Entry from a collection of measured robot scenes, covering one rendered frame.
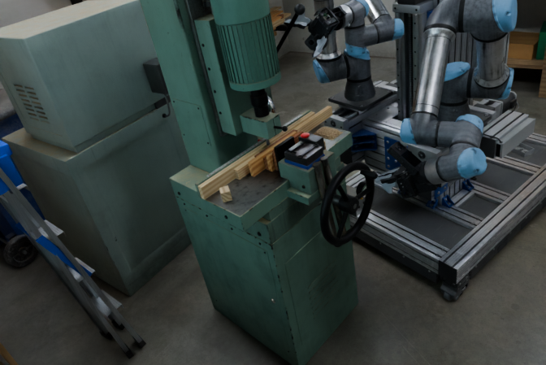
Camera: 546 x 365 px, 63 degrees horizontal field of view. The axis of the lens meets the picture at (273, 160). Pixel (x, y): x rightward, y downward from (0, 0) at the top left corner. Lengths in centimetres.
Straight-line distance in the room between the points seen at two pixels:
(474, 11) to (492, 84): 39
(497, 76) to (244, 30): 91
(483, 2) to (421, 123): 39
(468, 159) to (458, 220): 113
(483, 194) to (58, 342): 229
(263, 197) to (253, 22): 54
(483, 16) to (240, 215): 92
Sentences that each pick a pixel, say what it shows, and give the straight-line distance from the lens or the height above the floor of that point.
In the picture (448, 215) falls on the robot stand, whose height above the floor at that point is 23.
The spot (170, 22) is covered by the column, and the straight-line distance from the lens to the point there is 160.
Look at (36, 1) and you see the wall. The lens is 370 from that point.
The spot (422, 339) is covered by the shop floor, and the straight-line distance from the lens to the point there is 216.
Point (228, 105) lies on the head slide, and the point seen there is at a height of 112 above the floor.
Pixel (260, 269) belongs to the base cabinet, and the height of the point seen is 55.
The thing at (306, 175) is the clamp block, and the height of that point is 94.
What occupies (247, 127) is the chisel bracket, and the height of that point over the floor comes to 103.
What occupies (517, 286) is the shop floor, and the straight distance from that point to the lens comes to 242.
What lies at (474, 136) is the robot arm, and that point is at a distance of 133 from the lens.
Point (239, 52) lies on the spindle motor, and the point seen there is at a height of 133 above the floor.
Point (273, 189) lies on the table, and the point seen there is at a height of 90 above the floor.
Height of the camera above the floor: 173
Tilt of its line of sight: 30 degrees down
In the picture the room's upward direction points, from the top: 11 degrees counter-clockwise
